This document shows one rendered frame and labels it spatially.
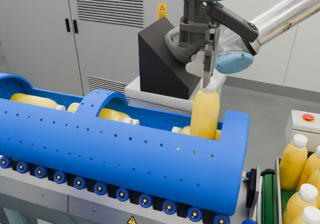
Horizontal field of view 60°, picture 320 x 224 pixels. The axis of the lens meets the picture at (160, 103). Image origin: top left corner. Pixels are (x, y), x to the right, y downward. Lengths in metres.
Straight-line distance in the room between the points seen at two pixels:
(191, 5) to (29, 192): 0.83
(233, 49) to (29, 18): 2.51
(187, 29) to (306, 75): 2.96
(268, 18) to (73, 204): 0.84
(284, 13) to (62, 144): 0.73
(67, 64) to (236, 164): 2.49
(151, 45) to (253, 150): 1.89
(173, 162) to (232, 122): 0.18
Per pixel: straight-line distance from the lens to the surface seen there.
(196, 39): 0.63
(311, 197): 0.80
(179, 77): 0.95
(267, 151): 2.69
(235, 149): 0.69
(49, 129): 0.85
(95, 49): 2.68
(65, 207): 1.04
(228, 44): 0.88
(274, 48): 3.42
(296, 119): 1.07
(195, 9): 0.63
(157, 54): 0.94
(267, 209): 1.00
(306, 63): 3.47
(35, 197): 1.10
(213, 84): 0.68
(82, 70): 2.88
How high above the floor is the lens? 1.63
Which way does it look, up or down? 31 degrees down
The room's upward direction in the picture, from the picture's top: straight up
